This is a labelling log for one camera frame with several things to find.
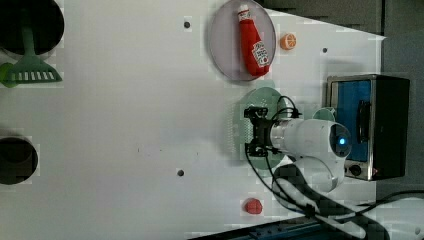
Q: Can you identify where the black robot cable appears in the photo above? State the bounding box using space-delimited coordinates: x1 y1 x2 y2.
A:
244 95 424 221

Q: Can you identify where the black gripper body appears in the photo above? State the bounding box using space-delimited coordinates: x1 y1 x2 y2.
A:
244 106 277 157

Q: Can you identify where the red ketchup bottle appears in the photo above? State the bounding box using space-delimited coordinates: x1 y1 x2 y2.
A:
237 4 270 77

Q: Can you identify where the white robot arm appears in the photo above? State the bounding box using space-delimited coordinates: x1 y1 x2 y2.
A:
243 106 423 240

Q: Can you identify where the black toaster oven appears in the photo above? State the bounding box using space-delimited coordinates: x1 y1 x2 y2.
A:
326 74 410 181

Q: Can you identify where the black cylinder holder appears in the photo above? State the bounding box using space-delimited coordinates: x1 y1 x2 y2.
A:
0 137 39 185
0 0 65 55

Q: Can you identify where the red strawberry toy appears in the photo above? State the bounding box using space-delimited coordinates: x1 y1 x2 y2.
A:
244 198 263 215

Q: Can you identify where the mint green strainer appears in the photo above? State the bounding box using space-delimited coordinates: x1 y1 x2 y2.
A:
226 81 301 170

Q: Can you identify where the orange slice toy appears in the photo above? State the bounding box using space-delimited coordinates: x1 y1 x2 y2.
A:
280 33 297 50

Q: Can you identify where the green slotted spatula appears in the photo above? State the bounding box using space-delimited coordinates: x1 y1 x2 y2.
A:
1 9 62 88

